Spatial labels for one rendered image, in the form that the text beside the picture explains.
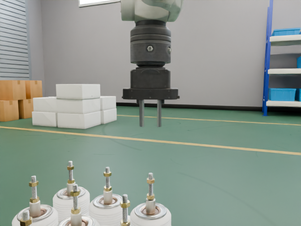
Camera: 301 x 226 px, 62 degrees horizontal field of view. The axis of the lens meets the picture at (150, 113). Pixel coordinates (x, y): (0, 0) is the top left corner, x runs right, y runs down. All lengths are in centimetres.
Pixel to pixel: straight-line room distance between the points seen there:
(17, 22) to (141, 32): 662
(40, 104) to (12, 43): 351
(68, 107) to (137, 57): 274
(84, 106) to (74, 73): 383
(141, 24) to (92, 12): 625
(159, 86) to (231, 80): 492
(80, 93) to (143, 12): 260
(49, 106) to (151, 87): 297
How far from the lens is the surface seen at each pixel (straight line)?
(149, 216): 60
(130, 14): 55
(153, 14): 54
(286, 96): 475
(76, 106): 315
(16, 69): 686
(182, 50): 564
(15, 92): 428
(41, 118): 353
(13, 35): 693
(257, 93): 542
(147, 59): 51
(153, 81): 53
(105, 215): 64
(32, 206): 65
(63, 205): 71
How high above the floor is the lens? 55
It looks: 7 degrees down
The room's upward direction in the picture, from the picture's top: straight up
